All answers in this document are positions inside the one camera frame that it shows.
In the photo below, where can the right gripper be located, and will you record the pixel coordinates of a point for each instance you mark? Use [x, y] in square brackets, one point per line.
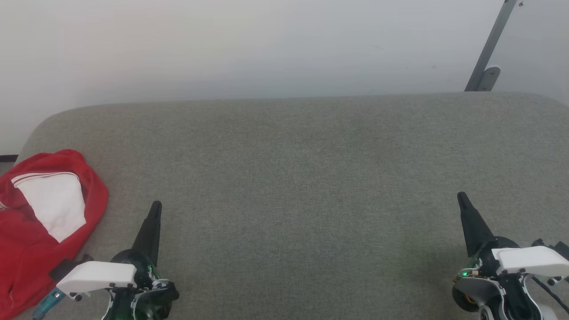
[489, 289]

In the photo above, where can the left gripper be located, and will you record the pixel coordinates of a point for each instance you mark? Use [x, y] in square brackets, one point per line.
[151, 293]

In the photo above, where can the red white sports shirt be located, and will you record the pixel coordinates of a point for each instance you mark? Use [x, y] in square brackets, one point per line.
[26, 249]

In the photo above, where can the black baseboard strip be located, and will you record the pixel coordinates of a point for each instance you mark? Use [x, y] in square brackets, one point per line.
[8, 158]

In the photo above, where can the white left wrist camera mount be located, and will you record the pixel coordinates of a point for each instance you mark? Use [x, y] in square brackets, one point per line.
[95, 273]

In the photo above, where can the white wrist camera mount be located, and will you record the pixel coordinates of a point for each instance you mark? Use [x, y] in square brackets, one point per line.
[95, 273]
[533, 260]

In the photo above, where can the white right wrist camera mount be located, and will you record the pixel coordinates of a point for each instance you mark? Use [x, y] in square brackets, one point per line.
[533, 260]

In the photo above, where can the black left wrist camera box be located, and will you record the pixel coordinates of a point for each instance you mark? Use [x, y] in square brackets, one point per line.
[66, 266]

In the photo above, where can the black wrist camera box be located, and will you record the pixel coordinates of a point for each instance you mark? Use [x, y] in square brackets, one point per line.
[562, 250]
[66, 266]

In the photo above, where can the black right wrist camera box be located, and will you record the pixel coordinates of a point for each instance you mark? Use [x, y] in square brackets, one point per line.
[562, 250]

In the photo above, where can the grey pole bracket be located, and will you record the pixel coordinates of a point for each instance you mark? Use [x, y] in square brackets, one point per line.
[490, 78]

